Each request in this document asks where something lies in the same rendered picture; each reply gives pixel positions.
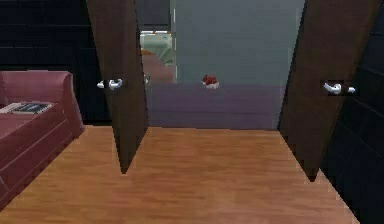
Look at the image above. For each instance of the dark striped book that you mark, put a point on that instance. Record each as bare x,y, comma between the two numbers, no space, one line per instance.
32,108

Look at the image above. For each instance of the red plant in white pot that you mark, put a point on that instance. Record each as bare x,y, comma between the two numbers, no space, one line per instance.
210,81

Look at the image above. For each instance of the red sofa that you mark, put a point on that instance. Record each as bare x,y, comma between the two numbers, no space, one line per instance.
40,133

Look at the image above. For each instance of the pale green bed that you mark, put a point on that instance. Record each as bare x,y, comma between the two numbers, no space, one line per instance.
160,46

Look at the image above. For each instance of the pale closed book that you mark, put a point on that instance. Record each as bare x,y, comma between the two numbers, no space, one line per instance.
9,108

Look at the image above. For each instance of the dark brown room door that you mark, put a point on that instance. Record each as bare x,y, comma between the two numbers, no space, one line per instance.
120,83
320,86

